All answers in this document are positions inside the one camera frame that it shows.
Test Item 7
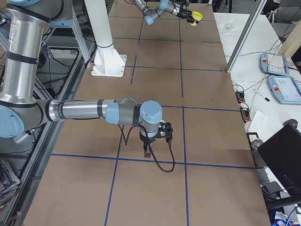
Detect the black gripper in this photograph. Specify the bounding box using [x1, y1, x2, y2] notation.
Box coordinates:
[177, 8, 199, 26]
[139, 122, 173, 144]

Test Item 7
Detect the yellow cup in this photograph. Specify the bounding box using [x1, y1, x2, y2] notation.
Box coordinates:
[190, 11, 203, 26]

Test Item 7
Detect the stack of books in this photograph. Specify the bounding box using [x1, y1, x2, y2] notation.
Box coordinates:
[0, 158, 21, 211]

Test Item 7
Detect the clear plastic bag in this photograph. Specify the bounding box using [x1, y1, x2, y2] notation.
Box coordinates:
[218, 19, 241, 39]

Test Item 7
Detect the upper blue teach pendant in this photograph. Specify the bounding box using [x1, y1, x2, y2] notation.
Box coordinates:
[260, 52, 289, 76]

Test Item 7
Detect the blue teach pendant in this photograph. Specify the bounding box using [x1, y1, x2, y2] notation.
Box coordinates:
[260, 52, 289, 76]
[268, 75, 301, 105]

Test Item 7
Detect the black marker pen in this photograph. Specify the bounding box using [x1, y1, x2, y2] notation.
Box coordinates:
[254, 89, 270, 102]

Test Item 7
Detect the black monitor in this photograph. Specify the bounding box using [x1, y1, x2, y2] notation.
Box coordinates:
[258, 124, 301, 196]

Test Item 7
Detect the lower blue teach pendant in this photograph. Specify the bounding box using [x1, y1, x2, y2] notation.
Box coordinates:
[268, 75, 301, 105]

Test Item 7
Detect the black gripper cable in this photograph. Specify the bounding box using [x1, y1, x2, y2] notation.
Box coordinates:
[117, 124, 175, 173]

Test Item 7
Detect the aluminium frame post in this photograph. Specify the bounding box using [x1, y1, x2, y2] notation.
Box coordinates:
[226, 0, 267, 73]

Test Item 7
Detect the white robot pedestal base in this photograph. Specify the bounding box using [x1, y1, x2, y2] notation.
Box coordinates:
[85, 0, 127, 77]

